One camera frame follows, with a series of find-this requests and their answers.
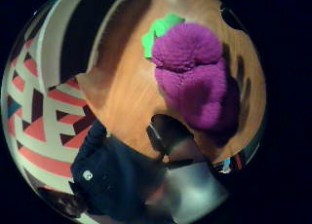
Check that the purple plush toy, green leaf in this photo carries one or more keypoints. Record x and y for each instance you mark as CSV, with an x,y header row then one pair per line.
x,y
191,84

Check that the the person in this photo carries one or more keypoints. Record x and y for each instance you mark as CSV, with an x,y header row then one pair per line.
x,y
113,175

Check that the red white patterned rug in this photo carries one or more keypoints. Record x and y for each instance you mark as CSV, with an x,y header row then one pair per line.
x,y
48,133

